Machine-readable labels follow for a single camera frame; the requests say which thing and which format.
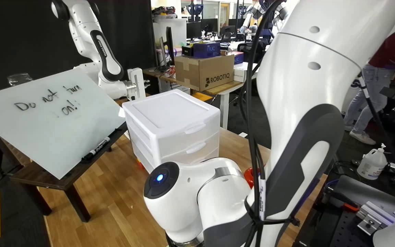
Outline white plastic drawer unit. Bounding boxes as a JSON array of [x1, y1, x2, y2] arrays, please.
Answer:
[[121, 88, 222, 176]]

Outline large cardboard box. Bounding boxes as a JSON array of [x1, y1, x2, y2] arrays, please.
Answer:
[[174, 54, 236, 93]]

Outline blue and black box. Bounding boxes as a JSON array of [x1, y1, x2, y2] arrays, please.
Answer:
[[181, 42, 222, 61]]

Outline white background cabinet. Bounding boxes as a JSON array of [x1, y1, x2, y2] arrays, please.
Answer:
[[151, 17, 188, 71]]

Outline black computer monitor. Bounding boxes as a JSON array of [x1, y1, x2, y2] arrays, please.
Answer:
[[185, 18, 221, 42]]

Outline black whiteboard marker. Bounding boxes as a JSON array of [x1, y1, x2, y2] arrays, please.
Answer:
[[80, 137, 113, 165]]

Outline whiteboard with handwriting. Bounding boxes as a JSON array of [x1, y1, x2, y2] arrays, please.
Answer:
[[0, 68, 126, 182]]

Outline black perforated mounting board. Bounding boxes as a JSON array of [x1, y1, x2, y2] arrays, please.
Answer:
[[292, 180, 395, 247]]

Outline dark wooden stand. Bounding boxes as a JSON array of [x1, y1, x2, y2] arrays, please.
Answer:
[[0, 121, 131, 224]]

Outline white plastic jug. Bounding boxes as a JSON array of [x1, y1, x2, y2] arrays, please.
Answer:
[[355, 143, 390, 182]]

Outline silver aluminium extrusion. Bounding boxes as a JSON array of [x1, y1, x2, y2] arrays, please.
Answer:
[[355, 200, 395, 238]]

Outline person in red shirt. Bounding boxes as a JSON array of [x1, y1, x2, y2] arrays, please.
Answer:
[[343, 32, 395, 147]]

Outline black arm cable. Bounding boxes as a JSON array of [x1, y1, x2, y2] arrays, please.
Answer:
[[243, 0, 299, 247]]

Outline black taped cable bundle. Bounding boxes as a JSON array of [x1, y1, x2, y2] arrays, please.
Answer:
[[350, 79, 395, 172]]

